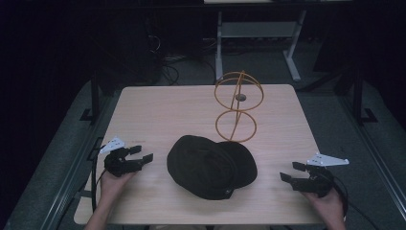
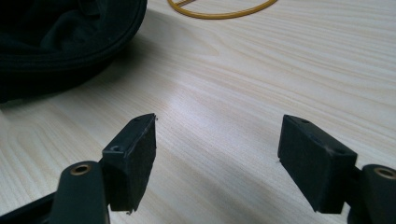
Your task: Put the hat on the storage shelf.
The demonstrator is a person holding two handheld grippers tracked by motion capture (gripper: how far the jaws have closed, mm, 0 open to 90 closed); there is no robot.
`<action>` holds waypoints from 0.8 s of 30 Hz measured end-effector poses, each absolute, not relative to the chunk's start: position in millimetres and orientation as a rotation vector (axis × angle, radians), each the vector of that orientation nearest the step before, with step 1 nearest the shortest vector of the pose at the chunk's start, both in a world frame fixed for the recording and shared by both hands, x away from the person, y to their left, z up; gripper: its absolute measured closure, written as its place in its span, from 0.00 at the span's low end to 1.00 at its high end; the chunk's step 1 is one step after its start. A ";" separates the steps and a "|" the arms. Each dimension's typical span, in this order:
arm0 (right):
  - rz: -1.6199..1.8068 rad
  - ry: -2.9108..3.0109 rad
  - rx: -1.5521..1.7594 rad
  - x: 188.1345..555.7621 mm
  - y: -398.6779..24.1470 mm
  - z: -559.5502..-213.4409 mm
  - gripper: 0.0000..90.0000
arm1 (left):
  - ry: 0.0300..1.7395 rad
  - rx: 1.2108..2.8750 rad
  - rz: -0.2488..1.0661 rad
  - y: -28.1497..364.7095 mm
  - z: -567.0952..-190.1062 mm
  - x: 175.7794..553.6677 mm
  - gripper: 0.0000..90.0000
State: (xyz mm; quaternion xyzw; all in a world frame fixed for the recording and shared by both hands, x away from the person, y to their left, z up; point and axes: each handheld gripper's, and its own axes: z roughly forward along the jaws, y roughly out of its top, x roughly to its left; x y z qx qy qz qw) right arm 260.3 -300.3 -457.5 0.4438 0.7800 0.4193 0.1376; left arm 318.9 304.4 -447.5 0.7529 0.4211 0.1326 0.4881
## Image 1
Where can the small dark round disc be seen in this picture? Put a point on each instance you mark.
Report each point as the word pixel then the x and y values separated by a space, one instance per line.
pixel 240 97

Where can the grey metal desk frame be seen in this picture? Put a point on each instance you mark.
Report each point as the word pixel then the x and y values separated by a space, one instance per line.
pixel 255 29

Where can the grey metal side rail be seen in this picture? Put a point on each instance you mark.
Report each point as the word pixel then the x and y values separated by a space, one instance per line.
pixel 373 150
pixel 72 172

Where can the person's left hand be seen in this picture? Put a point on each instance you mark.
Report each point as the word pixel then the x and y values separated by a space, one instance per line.
pixel 111 188

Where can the black cap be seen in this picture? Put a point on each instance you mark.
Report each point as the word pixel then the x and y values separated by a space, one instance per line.
pixel 204 169

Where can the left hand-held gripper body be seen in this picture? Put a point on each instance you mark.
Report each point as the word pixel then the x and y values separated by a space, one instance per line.
pixel 123 166

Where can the black metal stand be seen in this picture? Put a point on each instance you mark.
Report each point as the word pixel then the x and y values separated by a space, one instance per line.
pixel 94 96
pixel 358 96

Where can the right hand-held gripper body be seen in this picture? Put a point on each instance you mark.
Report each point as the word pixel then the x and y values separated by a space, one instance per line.
pixel 317 182

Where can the person's right hand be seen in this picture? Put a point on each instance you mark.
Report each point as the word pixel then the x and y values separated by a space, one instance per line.
pixel 330 206

